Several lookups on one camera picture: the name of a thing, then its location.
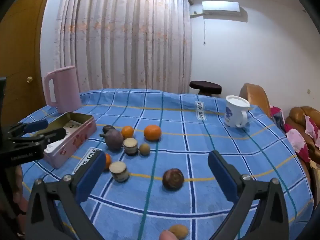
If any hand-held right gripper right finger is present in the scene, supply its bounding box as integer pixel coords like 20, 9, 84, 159
208, 150, 290, 240

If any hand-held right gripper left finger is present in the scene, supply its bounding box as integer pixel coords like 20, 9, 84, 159
25, 151, 107, 240

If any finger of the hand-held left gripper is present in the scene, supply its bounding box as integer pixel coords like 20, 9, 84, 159
7, 119, 49, 137
15, 127, 67, 151

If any pink metal tin box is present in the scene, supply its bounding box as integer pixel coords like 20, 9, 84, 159
35, 112, 97, 169

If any cut sugarcane piece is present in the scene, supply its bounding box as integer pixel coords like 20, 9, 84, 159
109, 161, 130, 182
123, 138, 139, 156

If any purple sweet potato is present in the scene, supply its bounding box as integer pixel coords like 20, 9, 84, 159
99, 129, 124, 152

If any tan oval fruit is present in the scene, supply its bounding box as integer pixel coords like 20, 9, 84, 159
168, 224, 189, 239

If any large orange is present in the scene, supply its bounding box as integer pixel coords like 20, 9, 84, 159
144, 125, 162, 141

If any person's right hand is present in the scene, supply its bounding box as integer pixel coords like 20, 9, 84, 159
159, 230, 178, 240

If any printed paper sheet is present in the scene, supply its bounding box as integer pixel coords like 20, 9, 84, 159
44, 120, 82, 153

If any blue checked tablecloth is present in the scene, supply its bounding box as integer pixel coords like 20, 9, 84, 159
19, 88, 314, 240

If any pink plastic pitcher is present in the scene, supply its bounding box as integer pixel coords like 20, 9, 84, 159
44, 65, 82, 114

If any dark reddish-brown round fruit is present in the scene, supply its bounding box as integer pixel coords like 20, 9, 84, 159
162, 169, 185, 190

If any brown round kiwi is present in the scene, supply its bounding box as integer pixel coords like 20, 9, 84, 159
139, 143, 151, 156

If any white mug with blue print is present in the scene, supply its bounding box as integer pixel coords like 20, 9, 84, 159
224, 95, 251, 128

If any wooden door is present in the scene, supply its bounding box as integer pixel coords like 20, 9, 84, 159
0, 0, 54, 128

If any pink floral blanket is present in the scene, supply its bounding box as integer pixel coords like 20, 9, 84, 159
269, 105, 312, 163

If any brown leather armchair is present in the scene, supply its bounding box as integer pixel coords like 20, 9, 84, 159
239, 83, 271, 117

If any dark round stool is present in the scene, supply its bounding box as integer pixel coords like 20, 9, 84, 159
189, 80, 222, 98

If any brown leather sofa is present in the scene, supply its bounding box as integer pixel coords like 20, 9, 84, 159
285, 106, 320, 158

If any pink floral cloth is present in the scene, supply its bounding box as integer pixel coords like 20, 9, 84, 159
303, 114, 320, 140

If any pink floral curtain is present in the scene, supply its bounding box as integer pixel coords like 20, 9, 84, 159
54, 0, 193, 94

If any white air conditioner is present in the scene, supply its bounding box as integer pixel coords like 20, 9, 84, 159
189, 1, 241, 19

